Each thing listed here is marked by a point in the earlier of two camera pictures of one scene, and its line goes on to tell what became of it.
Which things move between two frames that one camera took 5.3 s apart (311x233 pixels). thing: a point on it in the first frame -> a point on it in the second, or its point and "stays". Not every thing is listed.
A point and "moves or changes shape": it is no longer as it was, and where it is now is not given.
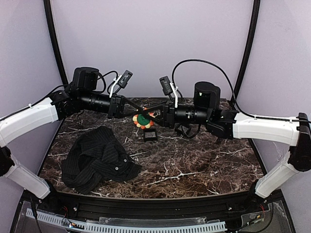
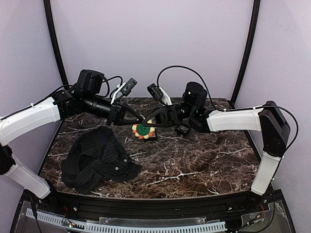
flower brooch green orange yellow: (143, 121) moves or changes shape
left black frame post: (51, 24) stays
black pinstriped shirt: (93, 154) stays
